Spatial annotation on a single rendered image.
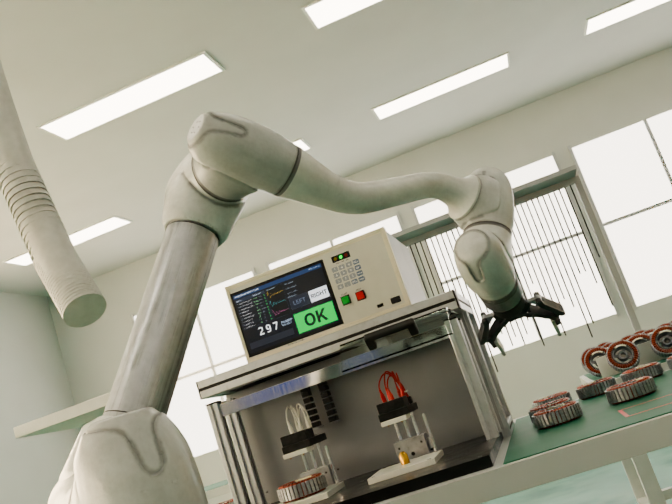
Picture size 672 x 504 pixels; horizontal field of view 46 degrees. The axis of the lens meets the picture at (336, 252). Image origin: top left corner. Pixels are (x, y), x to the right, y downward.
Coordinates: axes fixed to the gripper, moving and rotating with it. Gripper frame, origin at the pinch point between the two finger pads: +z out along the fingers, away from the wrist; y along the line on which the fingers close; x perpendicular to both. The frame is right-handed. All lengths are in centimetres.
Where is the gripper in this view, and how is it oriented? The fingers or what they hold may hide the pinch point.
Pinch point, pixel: (529, 338)
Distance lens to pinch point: 191.0
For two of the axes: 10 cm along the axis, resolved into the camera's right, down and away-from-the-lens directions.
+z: 4.5, 5.3, 7.2
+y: -8.8, 3.7, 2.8
